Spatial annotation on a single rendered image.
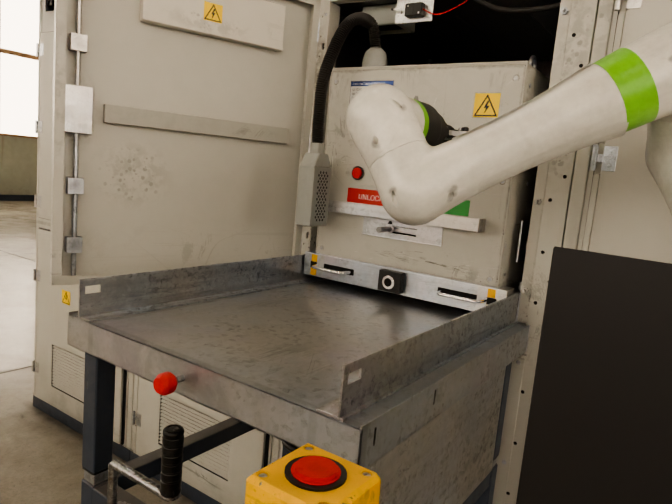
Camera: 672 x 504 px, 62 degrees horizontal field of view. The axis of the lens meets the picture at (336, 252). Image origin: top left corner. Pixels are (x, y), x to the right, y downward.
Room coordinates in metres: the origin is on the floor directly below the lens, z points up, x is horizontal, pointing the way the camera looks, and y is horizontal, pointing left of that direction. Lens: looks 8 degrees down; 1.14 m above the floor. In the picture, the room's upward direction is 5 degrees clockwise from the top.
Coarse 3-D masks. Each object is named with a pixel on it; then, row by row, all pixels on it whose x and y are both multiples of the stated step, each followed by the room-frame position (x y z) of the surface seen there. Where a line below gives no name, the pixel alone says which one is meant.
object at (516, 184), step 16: (432, 64) 1.29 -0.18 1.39; (448, 64) 1.27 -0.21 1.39; (464, 64) 1.25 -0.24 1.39; (480, 64) 1.23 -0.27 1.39; (496, 64) 1.21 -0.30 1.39; (512, 64) 1.19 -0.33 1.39; (528, 64) 1.18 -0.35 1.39; (528, 80) 1.19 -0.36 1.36; (544, 80) 1.28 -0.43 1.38; (528, 96) 1.20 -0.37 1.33; (528, 176) 1.26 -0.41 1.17; (512, 192) 1.18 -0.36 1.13; (528, 192) 1.28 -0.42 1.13; (512, 208) 1.19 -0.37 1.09; (528, 208) 1.29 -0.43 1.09; (512, 224) 1.21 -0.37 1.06; (512, 240) 1.22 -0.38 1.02; (512, 256) 1.23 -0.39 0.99; (512, 272) 1.25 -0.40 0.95
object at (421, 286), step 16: (304, 272) 1.45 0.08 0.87; (352, 272) 1.37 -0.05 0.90; (368, 272) 1.34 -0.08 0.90; (416, 272) 1.27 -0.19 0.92; (416, 288) 1.27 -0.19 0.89; (432, 288) 1.24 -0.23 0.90; (448, 288) 1.22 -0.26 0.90; (464, 288) 1.20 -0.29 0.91; (496, 288) 1.16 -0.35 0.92; (512, 288) 1.18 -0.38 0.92; (448, 304) 1.22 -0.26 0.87; (464, 304) 1.20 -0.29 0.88
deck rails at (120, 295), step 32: (288, 256) 1.40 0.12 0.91; (128, 288) 1.02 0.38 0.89; (160, 288) 1.08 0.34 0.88; (192, 288) 1.15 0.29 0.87; (224, 288) 1.22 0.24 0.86; (256, 288) 1.29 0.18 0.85; (96, 320) 0.93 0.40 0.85; (480, 320) 1.00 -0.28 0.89; (512, 320) 1.17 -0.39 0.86; (384, 352) 0.71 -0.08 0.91; (416, 352) 0.79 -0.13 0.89; (448, 352) 0.89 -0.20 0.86; (352, 384) 0.65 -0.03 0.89; (384, 384) 0.71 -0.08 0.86; (352, 416) 0.64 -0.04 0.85
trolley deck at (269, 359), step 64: (128, 320) 0.95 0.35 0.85; (192, 320) 0.99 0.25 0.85; (256, 320) 1.03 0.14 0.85; (320, 320) 1.07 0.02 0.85; (384, 320) 1.11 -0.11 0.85; (448, 320) 1.16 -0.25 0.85; (192, 384) 0.77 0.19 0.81; (256, 384) 0.72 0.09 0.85; (320, 384) 0.74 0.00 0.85; (448, 384) 0.82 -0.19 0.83; (384, 448) 0.66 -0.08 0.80
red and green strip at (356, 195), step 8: (352, 192) 1.39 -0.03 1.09; (360, 192) 1.38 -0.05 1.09; (368, 192) 1.37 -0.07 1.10; (376, 192) 1.35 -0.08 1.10; (352, 200) 1.39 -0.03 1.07; (360, 200) 1.38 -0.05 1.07; (368, 200) 1.36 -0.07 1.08; (376, 200) 1.35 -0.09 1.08; (456, 208) 1.24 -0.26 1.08; (464, 208) 1.23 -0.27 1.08
